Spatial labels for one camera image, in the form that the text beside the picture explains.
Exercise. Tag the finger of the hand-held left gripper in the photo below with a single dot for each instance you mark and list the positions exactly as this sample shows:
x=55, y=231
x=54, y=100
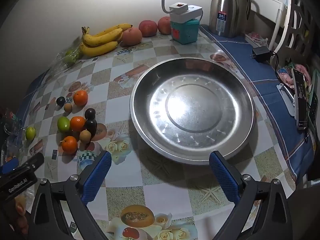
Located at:
x=8, y=166
x=35, y=161

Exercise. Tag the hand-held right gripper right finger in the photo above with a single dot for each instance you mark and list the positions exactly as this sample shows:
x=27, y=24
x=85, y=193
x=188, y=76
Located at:
x=225, y=177

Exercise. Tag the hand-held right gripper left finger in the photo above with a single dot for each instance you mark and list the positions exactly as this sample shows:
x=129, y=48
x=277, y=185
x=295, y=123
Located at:
x=97, y=177

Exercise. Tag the orange tangerine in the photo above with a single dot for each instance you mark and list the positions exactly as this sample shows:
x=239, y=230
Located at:
x=77, y=123
x=80, y=97
x=69, y=144

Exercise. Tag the brown kiwi fruit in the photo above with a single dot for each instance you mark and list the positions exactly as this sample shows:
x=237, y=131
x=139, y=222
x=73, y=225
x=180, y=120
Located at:
x=67, y=107
x=85, y=136

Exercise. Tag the dark plum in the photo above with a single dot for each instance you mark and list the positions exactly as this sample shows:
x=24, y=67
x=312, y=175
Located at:
x=90, y=127
x=60, y=101
x=90, y=113

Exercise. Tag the bowl with green fruit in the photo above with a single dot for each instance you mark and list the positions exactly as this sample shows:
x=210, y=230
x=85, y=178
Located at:
x=192, y=105

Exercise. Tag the person's left hand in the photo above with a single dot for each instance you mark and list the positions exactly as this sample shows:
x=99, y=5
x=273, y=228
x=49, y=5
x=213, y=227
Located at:
x=21, y=207

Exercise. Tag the clear box of kumquats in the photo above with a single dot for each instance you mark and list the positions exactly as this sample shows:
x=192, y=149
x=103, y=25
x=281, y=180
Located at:
x=10, y=147

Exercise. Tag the clear glass mug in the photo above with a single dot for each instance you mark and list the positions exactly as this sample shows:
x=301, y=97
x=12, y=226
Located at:
x=11, y=127

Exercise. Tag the checkered printed tablecloth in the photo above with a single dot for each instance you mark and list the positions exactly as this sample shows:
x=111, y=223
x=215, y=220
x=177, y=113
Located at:
x=160, y=195

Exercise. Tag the white plastic tool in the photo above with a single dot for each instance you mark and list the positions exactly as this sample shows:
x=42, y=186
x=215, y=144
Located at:
x=285, y=97

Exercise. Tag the clear plastic fruit package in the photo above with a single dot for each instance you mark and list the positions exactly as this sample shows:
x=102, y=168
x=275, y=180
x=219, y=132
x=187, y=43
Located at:
x=62, y=63

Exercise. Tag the black packet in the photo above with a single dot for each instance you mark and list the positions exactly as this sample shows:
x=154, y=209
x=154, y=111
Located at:
x=301, y=105

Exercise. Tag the pink snack packet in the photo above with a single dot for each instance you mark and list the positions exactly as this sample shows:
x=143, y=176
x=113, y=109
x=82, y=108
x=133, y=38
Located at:
x=287, y=76

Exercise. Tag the black charger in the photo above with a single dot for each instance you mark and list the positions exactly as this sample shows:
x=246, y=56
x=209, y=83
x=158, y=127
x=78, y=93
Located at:
x=261, y=53

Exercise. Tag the yellow banana bunch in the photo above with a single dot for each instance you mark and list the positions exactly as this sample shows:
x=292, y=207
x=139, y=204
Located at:
x=100, y=38

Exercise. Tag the red and white packet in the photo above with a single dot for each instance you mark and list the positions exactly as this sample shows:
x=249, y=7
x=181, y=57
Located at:
x=255, y=37

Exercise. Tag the red peach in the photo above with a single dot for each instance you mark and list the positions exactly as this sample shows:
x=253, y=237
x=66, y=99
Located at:
x=132, y=36

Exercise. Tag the teal plastic box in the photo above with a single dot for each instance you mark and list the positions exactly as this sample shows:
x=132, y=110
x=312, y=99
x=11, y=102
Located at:
x=187, y=31

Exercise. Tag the red apple, middle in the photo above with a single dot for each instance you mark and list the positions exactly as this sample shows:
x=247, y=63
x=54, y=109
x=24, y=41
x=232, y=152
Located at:
x=148, y=28

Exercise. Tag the red apple, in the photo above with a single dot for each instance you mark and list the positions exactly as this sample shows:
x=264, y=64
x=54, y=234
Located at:
x=164, y=25
x=148, y=28

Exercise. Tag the red apple, right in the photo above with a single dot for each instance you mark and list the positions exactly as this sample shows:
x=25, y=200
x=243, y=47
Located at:
x=164, y=25

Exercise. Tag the steel thermos jug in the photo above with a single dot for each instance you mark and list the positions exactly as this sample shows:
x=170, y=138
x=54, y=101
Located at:
x=225, y=12

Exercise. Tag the white lattice panel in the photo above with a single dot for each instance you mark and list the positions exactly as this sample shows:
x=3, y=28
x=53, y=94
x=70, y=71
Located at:
x=296, y=27

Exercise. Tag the white power strip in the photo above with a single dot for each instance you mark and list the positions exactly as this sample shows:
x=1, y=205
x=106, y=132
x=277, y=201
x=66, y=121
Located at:
x=186, y=13

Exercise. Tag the white wooden frame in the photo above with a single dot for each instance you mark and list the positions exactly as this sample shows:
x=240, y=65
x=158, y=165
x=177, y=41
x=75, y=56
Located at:
x=277, y=27

